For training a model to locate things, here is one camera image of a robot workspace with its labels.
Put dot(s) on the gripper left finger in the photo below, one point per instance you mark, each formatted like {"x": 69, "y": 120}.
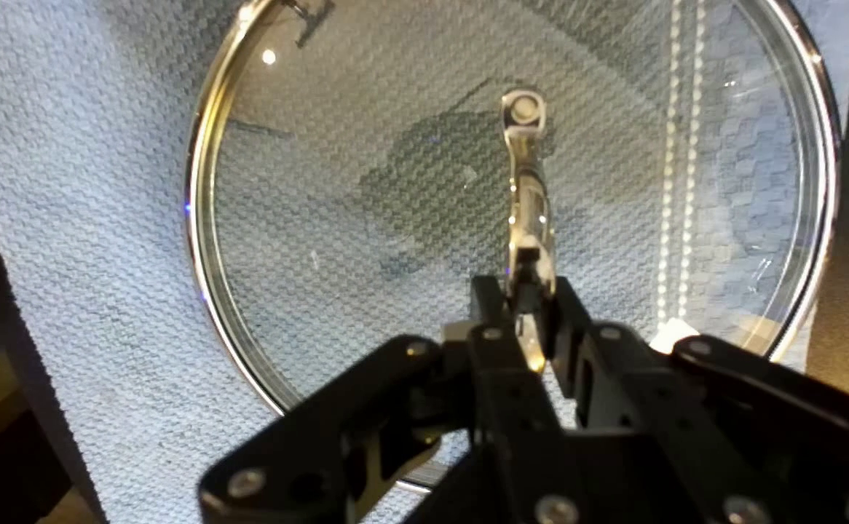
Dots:
{"x": 388, "y": 407}

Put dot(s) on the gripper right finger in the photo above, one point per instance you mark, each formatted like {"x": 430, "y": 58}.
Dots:
{"x": 694, "y": 415}

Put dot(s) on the light blue woven cloth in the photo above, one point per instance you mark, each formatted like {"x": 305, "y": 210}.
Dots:
{"x": 82, "y": 240}

